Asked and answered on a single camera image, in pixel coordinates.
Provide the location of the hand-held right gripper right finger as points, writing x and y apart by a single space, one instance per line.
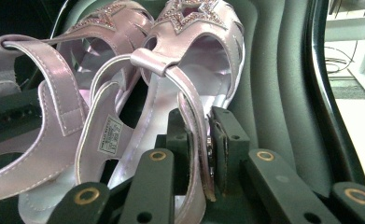
230 143

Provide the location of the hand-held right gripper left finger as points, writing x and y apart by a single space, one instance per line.
178 137

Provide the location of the purple child sandal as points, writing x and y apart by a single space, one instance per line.
62 93
199 28

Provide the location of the red and black shoe rack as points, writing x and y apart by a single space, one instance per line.
270 77

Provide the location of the white frame desk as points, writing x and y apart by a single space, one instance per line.
348 28

